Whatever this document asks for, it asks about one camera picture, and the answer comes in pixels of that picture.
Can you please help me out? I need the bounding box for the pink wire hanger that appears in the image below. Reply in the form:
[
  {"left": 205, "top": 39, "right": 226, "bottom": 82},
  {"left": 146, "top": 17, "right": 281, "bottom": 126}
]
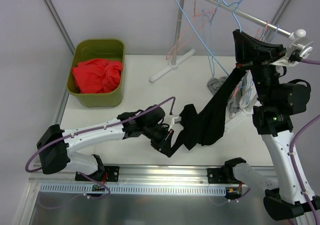
[
  {"left": 166, "top": 0, "right": 217, "bottom": 60},
  {"left": 229, "top": 28, "right": 272, "bottom": 88}
]

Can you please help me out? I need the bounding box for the black tank top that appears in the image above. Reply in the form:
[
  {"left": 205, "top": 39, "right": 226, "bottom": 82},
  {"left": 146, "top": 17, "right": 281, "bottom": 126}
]
[{"left": 161, "top": 68, "right": 247, "bottom": 158}]

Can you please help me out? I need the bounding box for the grey tank top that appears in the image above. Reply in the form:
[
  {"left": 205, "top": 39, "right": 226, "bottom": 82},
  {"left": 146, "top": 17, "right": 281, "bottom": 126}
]
[{"left": 206, "top": 76, "right": 247, "bottom": 119}]

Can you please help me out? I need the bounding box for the red tank top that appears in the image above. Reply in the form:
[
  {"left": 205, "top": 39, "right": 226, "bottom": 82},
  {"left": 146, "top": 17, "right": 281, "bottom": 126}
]
[{"left": 71, "top": 58, "right": 123, "bottom": 94}]

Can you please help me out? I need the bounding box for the light blue wire hanger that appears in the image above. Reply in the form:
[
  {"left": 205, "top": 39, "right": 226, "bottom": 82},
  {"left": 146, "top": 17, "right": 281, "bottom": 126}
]
[{"left": 201, "top": 6, "right": 218, "bottom": 77}]

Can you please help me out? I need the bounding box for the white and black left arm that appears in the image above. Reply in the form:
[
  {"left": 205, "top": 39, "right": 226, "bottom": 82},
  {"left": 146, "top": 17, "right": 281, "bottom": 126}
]
[{"left": 36, "top": 105, "right": 174, "bottom": 181}]

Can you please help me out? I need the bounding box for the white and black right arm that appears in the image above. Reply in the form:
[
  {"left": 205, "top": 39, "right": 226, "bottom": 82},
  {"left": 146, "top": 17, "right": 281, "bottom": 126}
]
[{"left": 219, "top": 29, "right": 320, "bottom": 221}]

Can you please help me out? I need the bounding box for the white garment on rack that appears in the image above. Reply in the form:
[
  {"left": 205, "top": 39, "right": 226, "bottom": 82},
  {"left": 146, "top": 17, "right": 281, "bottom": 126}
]
[{"left": 239, "top": 72, "right": 255, "bottom": 109}]

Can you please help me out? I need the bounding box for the silver and white clothes rack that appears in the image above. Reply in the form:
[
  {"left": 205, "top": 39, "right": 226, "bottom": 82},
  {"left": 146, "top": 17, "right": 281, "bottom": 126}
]
[{"left": 149, "top": 0, "right": 306, "bottom": 132}]

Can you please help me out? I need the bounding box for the olive green plastic basket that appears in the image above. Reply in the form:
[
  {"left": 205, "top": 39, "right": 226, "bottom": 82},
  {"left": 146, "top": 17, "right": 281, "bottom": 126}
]
[{"left": 66, "top": 39, "right": 126, "bottom": 108}]

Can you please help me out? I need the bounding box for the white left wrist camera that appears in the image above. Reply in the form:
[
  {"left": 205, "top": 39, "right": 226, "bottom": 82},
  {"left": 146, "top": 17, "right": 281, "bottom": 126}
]
[{"left": 169, "top": 114, "right": 182, "bottom": 130}]

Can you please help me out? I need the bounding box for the aluminium frame rail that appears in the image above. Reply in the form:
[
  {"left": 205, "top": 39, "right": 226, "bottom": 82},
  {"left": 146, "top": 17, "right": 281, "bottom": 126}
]
[{"left": 28, "top": 162, "right": 278, "bottom": 186}]

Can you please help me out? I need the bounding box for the white slotted cable duct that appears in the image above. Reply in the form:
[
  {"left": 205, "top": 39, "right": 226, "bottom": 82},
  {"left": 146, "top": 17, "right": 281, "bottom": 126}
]
[{"left": 39, "top": 183, "right": 227, "bottom": 197}]

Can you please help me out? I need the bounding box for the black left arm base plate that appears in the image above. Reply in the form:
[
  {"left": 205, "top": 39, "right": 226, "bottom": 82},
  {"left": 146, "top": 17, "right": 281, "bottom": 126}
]
[{"left": 88, "top": 165, "right": 120, "bottom": 182}]

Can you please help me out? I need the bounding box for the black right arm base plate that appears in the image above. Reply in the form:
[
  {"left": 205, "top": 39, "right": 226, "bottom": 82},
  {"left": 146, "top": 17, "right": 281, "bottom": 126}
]
[{"left": 206, "top": 167, "right": 241, "bottom": 185}]

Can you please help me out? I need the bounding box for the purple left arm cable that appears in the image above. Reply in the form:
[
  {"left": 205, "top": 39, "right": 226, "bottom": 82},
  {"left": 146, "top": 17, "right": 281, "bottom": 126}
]
[{"left": 24, "top": 96, "right": 176, "bottom": 199}]

